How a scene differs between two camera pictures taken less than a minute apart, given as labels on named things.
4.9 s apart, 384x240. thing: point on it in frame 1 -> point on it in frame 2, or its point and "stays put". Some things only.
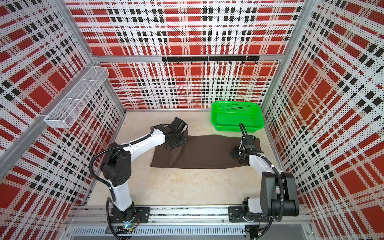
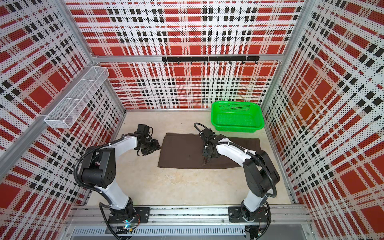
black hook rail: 211,58 stays put
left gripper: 183,141 -> 156,146
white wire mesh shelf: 66,112 stays put
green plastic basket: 226,116 stays put
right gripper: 233,154 -> 205,154
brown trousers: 202,151 stays put
